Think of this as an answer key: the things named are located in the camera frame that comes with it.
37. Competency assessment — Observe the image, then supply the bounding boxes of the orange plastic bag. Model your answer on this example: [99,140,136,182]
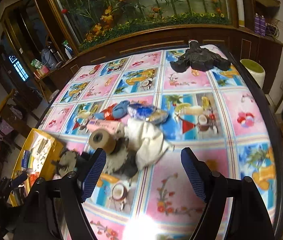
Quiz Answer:
[29,172,39,187]

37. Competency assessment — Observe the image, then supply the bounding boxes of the blue tissue pack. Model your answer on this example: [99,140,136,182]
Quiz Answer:
[21,150,31,170]

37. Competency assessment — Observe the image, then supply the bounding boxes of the pink tissue pack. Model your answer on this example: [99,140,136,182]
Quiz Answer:
[86,119,125,138]

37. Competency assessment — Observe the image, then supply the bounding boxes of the white cloth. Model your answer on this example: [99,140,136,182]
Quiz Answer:
[124,118,175,170]

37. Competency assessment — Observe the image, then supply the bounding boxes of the blue towel rag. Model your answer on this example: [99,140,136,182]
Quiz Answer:
[94,100,130,121]

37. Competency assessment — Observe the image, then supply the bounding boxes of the blue foil snack bag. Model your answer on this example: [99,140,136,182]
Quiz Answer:
[127,102,169,125]

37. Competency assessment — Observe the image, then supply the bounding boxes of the yellow taped tray box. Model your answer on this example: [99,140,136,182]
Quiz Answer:
[9,128,64,206]

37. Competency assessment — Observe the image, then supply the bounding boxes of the grey motor with shaft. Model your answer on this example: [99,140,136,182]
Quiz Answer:
[51,149,90,180]

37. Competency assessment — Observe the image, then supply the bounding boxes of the wooden chair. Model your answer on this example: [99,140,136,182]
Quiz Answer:
[0,89,31,138]

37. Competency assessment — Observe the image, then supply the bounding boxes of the motor with tan wheel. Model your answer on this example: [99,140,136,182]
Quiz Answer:
[89,129,138,178]

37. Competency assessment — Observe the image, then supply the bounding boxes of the colourful patterned tablecloth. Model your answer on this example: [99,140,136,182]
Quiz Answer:
[40,48,276,239]

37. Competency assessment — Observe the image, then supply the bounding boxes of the grey thermos kettle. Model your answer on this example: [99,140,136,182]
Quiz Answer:
[41,48,57,69]

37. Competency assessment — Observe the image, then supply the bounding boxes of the black gadget on table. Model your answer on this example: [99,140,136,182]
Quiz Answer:
[170,40,231,73]

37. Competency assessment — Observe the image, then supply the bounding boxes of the purple bottles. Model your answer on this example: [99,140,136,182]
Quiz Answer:
[254,13,266,36]

